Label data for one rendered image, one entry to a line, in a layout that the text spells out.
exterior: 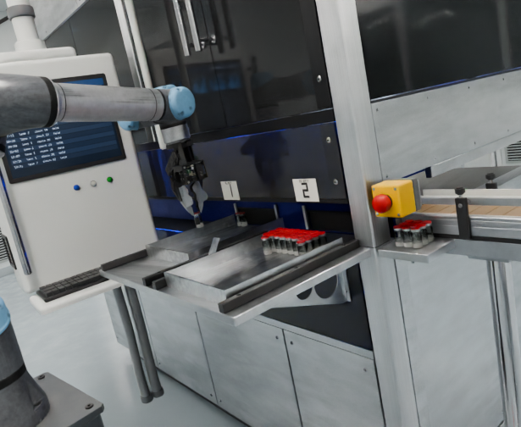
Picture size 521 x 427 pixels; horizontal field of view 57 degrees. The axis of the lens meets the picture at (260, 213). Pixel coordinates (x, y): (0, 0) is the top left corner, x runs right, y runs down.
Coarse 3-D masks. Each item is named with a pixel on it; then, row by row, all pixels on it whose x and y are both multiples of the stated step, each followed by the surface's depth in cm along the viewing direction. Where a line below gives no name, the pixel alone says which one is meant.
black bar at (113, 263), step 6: (138, 252) 147; (144, 252) 148; (120, 258) 143; (126, 258) 144; (132, 258) 145; (138, 258) 147; (102, 264) 140; (108, 264) 141; (114, 264) 142; (120, 264) 143
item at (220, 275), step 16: (256, 240) 130; (336, 240) 112; (208, 256) 121; (224, 256) 124; (240, 256) 127; (256, 256) 124; (272, 256) 121; (288, 256) 118; (304, 256) 106; (176, 272) 116; (192, 272) 119; (208, 272) 119; (224, 272) 116; (240, 272) 114; (256, 272) 111; (272, 272) 101; (176, 288) 111; (192, 288) 104; (208, 288) 98; (224, 288) 105; (240, 288) 96
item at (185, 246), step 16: (208, 224) 161; (224, 224) 165; (272, 224) 145; (160, 240) 150; (176, 240) 154; (192, 240) 156; (208, 240) 152; (224, 240) 134; (160, 256) 141; (176, 256) 133; (192, 256) 128
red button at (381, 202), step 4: (376, 196) 103; (380, 196) 102; (384, 196) 102; (376, 200) 102; (380, 200) 102; (384, 200) 101; (388, 200) 102; (372, 204) 104; (376, 204) 103; (380, 204) 102; (384, 204) 101; (388, 204) 102; (376, 208) 103; (380, 208) 102; (384, 208) 102; (388, 208) 102; (380, 212) 103; (384, 212) 102
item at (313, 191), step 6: (294, 180) 126; (300, 180) 124; (306, 180) 122; (312, 180) 121; (294, 186) 127; (300, 186) 125; (312, 186) 121; (300, 192) 125; (306, 192) 124; (312, 192) 122; (300, 198) 126; (306, 198) 124; (312, 198) 123; (318, 198) 121
